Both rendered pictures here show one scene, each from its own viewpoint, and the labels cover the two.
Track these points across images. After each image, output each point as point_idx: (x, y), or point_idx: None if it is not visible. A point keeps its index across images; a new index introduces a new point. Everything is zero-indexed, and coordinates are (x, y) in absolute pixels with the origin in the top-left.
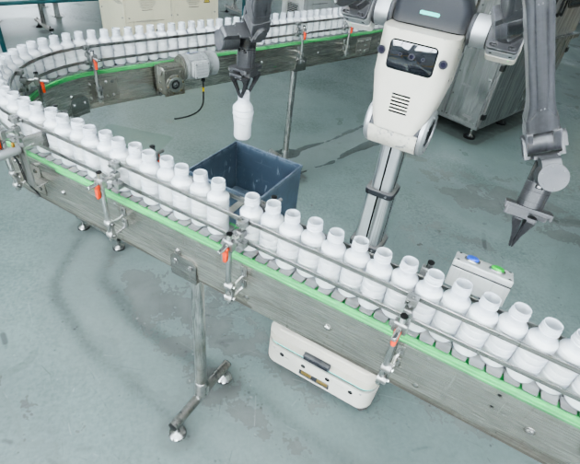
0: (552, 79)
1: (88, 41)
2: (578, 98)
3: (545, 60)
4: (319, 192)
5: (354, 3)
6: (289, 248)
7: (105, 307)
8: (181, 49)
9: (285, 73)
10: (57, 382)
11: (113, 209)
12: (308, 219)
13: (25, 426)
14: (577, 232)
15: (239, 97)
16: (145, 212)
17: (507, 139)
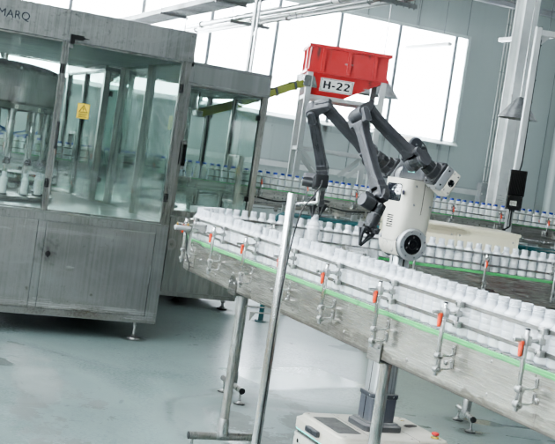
0: (370, 162)
1: (277, 222)
2: None
3: (365, 153)
4: (482, 443)
5: (381, 168)
6: (270, 248)
7: (198, 414)
8: (351, 246)
9: None
10: (136, 419)
11: (217, 259)
12: (280, 232)
13: (105, 421)
14: None
15: (311, 216)
16: (227, 253)
17: None
